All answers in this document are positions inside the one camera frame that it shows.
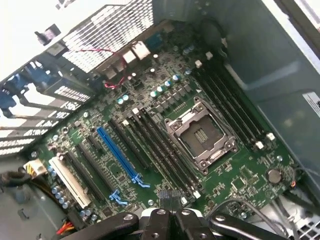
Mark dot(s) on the long black expansion slot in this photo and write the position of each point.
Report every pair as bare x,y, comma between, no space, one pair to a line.
130,145
85,177

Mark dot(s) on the black expansion slot blue latch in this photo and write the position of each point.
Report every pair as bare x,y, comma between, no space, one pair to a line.
98,170

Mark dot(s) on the white expansion slot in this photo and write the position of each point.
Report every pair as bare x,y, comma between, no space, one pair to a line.
70,182

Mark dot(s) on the silver CPU socket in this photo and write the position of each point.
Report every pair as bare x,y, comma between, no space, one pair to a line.
202,136

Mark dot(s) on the blue rear port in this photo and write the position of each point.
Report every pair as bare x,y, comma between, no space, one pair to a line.
153,40

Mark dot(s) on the black RAM slot white clips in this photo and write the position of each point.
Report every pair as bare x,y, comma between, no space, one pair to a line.
240,96
166,153
152,162
228,105

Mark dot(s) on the white power connector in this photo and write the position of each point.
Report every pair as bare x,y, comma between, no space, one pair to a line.
35,167

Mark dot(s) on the silver rear port block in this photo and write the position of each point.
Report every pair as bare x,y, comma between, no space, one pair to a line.
140,50

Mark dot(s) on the silver coin cell battery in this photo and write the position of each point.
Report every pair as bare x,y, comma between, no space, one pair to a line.
274,175

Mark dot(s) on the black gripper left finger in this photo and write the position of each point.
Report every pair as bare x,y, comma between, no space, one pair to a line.
120,223

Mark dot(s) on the short black expansion slot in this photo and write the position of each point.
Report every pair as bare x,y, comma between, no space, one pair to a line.
95,143

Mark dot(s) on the white label sticker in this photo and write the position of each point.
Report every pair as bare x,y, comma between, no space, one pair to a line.
312,102

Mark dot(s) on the blue plastic card retainer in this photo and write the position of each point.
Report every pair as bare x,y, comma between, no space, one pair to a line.
35,75

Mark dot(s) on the green motherboard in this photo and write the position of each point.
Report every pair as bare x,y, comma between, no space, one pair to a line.
225,175

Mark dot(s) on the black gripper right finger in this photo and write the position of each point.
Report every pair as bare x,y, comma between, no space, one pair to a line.
190,225

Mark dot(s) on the silver capacitor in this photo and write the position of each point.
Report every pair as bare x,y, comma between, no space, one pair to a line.
176,77
160,89
167,83
153,94

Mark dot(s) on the grey metal PC case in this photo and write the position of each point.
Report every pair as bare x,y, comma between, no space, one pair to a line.
250,37

